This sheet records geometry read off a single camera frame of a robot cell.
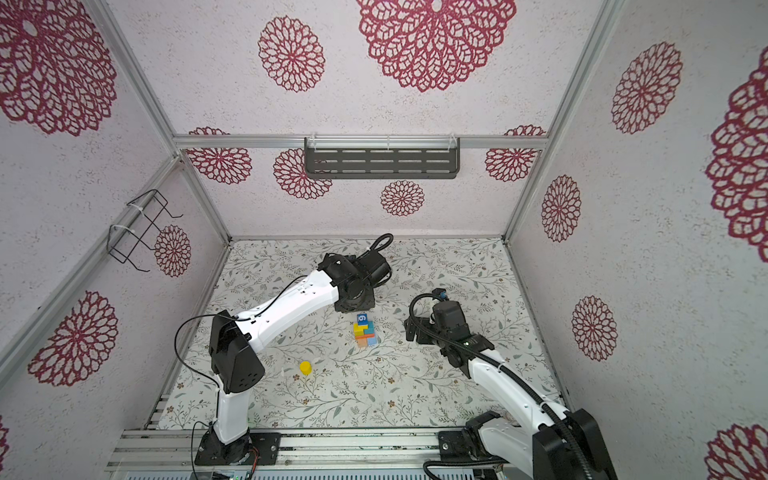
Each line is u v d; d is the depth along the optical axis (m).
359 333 0.89
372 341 0.92
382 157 0.95
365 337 0.92
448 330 0.64
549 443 0.41
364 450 0.75
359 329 0.89
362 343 0.92
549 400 0.46
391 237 0.72
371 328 0.90
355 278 0.58
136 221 0.78
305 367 0.86
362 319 0.86
